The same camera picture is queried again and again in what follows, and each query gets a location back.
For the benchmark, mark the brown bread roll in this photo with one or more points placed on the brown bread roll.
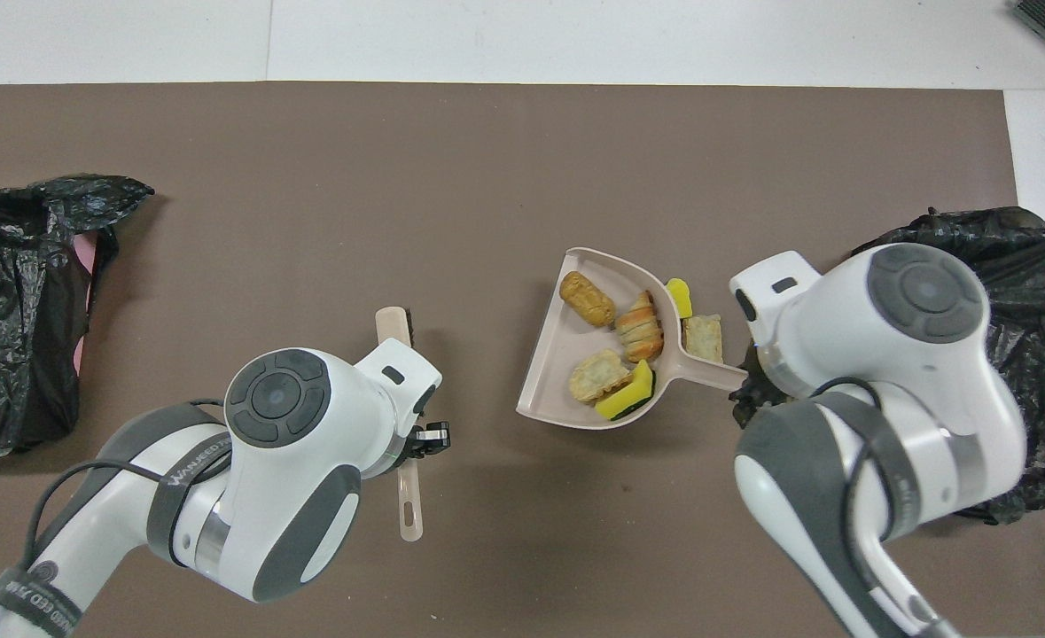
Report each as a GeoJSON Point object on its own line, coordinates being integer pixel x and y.
{"type": "Point", "coordinates": [587, 299]}

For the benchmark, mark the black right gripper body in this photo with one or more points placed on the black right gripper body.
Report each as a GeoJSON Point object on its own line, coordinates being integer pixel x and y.
{"type": "Point", "coordinates": [757, 399]}

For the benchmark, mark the beige plastic dustpan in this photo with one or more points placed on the beige plastic dustpan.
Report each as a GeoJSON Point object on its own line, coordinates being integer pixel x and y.
{"type": "Point", "coordinates": [557, 390]}

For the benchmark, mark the pink bin with black bag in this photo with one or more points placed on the pink bin with black bag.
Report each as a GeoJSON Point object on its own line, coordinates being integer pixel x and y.
{"type": "Point", "coordinates": [8, 372]}

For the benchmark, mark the pale torn bread piece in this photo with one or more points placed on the pale torn bread piece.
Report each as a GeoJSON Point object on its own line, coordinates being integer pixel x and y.
{"type": "Point", "coordinates": [599, 375]}

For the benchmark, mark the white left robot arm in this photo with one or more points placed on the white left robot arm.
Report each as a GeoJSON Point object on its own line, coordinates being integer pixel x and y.
{"type": "Point", "coordinates": [292, 461]}

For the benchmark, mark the curved green yellow sponge piece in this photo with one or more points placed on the curved green yellow sponge piece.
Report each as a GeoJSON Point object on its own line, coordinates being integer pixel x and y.
{"type": "Point", "coordinates": [619, 403]}

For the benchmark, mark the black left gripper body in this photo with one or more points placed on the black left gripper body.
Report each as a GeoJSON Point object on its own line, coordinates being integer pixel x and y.
{"type": "Point", "coordinates": [409, 450]}

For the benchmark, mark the brown table mat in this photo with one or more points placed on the brown table mat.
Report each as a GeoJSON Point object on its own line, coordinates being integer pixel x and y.
{"type": "Point", "coordinates": [309, 221]}

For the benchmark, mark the pale grey bread chunk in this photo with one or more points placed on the pale grey bread chunk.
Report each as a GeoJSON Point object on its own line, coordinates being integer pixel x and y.
{"type": "Point", "coordinates": [704, 338]}

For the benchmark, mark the striped croissant piece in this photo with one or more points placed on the striped croissant piece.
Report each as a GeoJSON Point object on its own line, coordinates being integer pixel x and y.
{"type": "Point", "coordinates": [640, 332]}

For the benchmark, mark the large yellow sponge piece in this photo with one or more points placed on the large yellow sponge piece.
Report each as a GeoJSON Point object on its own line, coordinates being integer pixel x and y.
{"type": "Point", "coordinates": [680, 297]}

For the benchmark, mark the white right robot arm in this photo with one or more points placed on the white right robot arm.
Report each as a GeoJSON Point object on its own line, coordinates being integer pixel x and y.
{"type": "Point", "coordinates": [912, 354]}

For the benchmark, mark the beige hand brush black bristles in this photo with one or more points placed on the beige hand brush black bristles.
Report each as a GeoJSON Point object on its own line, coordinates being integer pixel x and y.
{"type": "Point", "coordinates": [409, 505]}

